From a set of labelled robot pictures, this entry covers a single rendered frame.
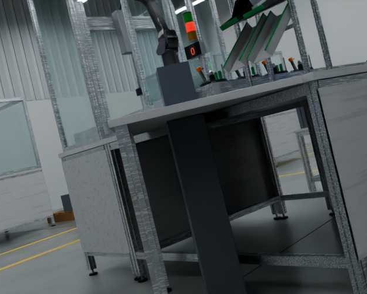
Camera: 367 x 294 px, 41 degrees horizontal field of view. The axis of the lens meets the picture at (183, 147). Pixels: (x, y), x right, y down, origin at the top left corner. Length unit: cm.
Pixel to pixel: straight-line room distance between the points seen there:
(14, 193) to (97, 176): 446
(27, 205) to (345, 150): 614
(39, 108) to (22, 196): 443
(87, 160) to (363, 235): 183
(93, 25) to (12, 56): 828
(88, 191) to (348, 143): 184
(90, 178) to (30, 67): 876
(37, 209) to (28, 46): 526
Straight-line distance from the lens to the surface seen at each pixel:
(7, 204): 742
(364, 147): 201
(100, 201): 313
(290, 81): 180
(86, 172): 320
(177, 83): 211
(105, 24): 354
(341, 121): 190
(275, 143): 852
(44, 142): 1155
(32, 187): 764
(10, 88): 1142
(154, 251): 175
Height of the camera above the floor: 71
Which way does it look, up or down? level
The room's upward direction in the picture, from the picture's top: 14 degrees counter-clockwise
